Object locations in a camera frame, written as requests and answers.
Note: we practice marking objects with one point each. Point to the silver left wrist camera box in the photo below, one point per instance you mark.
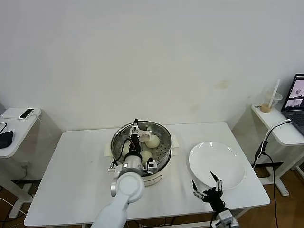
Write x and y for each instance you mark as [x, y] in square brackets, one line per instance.
[151, 166]

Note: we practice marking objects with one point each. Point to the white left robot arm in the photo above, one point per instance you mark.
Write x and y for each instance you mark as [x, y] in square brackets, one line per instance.
[128, 187]

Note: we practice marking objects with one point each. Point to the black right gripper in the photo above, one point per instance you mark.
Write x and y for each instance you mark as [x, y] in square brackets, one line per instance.
[215, 198]

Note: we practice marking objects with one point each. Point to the flat white box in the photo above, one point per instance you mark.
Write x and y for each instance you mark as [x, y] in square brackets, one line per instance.
[12, 113]

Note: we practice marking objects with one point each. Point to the white table leg frame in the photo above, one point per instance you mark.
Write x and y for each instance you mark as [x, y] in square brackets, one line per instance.
[241, 212]

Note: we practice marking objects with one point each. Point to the white drinking straw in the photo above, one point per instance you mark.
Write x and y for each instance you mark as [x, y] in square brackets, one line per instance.
[275, 90]

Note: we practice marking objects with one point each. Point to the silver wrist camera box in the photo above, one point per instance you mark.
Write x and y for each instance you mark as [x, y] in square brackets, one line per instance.
[151, 166]
[225, 217]

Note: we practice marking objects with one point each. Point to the white side table with pouch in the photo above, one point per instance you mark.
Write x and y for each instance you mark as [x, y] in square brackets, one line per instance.
[9, 152]

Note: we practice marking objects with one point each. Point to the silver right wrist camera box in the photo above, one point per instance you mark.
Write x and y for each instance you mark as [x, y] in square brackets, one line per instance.
[225, 217]

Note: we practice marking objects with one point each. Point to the black smartphone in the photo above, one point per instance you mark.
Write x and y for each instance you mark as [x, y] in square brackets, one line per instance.
[26, 113]

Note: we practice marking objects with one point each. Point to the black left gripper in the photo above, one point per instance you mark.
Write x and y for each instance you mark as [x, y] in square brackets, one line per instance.
[135, 145]

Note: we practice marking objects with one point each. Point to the grey laptop beside cup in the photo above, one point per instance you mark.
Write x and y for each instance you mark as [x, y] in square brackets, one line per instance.
[294, 118]

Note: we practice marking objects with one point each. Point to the white round plate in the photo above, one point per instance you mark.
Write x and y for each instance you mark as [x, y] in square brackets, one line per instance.
[213, 161]

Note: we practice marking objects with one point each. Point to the black soft pouch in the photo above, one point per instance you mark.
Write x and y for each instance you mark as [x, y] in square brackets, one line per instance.
[6, 140]

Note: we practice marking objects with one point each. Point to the white side table with cup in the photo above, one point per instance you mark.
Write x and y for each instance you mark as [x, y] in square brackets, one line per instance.
[273, 123]

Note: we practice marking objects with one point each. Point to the clear plastic drink cup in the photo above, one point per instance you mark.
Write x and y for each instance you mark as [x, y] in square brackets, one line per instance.
[266, 108]

